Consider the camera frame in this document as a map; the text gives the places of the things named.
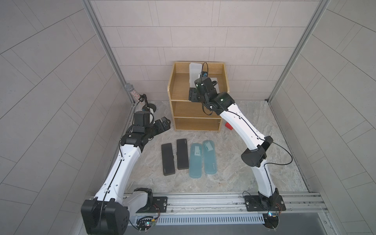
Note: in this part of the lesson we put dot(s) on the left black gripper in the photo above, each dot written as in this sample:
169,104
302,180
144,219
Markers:
159,128

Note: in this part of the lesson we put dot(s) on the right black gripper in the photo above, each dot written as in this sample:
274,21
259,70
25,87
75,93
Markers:
194,93

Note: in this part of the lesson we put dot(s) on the clear white pencil case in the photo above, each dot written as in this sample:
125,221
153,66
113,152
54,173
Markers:
215,84
194,73

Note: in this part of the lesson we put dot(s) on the black pencil case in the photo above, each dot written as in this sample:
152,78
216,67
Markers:
168,159
182,154

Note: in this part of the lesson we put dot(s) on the teal pencil case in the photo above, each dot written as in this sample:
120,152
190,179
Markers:
209,155
195,168

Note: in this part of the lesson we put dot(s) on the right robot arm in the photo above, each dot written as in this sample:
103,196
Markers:
257,143

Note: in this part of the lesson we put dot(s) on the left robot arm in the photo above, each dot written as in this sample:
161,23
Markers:
108,213

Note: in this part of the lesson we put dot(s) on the wooden three-tier shelf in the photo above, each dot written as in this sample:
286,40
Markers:
188,115

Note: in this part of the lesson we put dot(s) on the black round stand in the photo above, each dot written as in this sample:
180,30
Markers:
148,107

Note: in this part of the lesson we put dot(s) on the red toy block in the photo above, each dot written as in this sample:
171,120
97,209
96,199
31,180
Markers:
228,125

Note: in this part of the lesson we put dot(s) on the clear tube with beads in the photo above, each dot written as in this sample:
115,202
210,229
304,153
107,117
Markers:
132,91

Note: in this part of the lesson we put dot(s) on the left circuit board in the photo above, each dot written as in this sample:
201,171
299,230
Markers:
145,223

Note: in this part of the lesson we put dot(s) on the circuit board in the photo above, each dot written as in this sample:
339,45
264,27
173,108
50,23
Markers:
145,223
270,221

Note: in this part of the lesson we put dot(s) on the right circuit board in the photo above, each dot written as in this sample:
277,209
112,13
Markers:
270,221

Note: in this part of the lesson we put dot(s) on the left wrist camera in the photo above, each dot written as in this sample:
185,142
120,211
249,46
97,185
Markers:
143,118

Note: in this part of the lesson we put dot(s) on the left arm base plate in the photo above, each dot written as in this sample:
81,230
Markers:
158,204

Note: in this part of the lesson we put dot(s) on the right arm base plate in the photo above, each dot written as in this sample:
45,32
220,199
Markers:
256,203

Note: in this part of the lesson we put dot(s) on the aluminium mounting rail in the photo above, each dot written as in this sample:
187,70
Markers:
227,203

